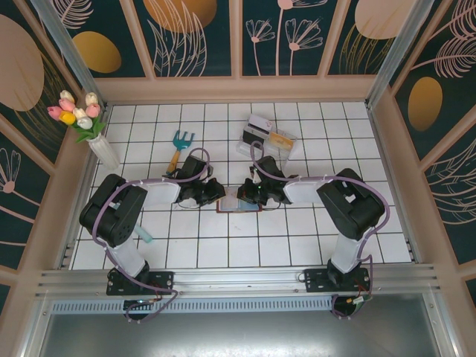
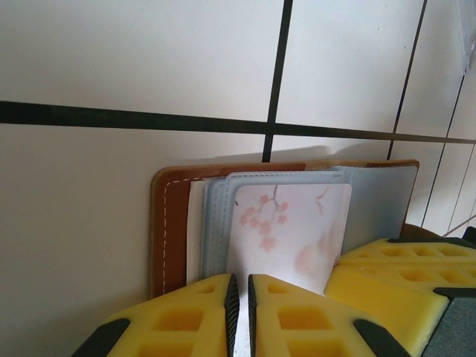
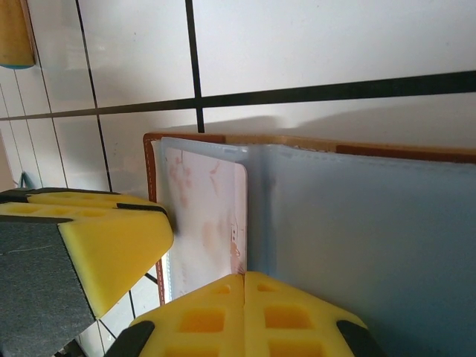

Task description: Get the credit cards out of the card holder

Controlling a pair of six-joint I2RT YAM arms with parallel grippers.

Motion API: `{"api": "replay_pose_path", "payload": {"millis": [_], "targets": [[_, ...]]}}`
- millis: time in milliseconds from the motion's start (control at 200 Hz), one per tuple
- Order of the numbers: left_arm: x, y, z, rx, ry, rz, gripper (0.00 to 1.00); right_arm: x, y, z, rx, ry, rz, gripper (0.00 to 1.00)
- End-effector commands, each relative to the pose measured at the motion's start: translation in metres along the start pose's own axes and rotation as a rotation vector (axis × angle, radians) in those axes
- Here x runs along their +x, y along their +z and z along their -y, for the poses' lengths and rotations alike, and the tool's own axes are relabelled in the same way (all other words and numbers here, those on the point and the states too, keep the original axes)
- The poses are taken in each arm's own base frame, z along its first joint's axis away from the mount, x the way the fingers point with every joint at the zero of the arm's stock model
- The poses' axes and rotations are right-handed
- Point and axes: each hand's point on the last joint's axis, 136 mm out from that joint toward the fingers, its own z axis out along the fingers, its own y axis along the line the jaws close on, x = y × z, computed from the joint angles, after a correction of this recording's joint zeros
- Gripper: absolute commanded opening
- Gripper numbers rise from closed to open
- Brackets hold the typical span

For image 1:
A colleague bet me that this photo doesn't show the brown leather card holder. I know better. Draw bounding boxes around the brown leather card holder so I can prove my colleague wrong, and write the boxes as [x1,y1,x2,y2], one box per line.
[216,184,264,214]

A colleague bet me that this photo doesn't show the white card with pink print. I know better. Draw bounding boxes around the white card with pink print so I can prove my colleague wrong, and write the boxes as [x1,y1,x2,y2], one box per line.
[221,187,239,211]

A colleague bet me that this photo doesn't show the clear acrylic card organizer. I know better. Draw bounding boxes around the clear acrylic card organizer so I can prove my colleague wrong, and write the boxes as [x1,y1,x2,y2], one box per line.
[236,114,298,164]

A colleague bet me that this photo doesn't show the black card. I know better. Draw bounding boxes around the black card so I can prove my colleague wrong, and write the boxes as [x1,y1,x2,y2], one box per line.
[241,126,268,145]

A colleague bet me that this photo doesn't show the white card with dark stripe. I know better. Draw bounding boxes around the white card with dark stripe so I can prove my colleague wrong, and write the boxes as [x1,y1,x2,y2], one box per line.
[247,114,276,135]

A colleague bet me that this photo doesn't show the light teal plastic tool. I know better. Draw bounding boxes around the light teal plastic tool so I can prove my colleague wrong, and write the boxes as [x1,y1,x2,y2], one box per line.
[109,200,154,245]

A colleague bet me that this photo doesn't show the white ribbed vase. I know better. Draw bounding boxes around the white ribbed vase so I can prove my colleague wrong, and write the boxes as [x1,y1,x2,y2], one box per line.
[89,135,120,170]

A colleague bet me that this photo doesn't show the green artificial tulip leaves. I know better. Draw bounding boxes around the green artificial tulip leaves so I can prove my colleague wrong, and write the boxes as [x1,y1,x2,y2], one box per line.
[76,117,109,144]

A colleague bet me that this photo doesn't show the green circuit board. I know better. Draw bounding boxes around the green circuit board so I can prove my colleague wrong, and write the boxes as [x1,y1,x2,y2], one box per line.
[349,294,373,310]

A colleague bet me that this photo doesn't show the teal toy rake wooden handle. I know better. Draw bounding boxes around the teal toy rake wooden handle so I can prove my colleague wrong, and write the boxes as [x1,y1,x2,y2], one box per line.
[163,129,195,178]

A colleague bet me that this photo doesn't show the aluminium frame rail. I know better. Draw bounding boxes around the aluminium frame rail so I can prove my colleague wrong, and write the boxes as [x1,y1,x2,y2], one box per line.
[35,263,443,298]

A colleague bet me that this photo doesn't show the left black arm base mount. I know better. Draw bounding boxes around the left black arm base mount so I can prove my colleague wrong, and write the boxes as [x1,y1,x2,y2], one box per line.
[106,270,176,297]

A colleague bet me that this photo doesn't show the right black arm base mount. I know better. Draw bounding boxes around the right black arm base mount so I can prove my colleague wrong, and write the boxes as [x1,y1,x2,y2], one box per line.
[303,267,373,295]

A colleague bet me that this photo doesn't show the grey slotted cable duct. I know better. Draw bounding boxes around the grey slotted cable duct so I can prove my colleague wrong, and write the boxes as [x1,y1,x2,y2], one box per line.
[50,297,335,315]

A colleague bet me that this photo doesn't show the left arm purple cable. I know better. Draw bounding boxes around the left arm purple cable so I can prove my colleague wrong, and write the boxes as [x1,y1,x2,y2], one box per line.
[91,147,213,324]

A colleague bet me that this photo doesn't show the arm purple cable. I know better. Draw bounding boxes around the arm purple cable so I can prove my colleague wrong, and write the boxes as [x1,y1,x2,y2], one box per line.
[249,140,391,320]
[91,147,213,324]

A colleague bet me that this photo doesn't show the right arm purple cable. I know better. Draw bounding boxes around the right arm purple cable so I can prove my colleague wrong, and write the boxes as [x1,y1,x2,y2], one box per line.
[249,140,391,320]

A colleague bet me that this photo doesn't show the aluminium corner post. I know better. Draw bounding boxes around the aluminium corner post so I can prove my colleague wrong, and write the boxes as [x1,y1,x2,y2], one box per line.
[365,0,437,109]
[30,0,109,109]

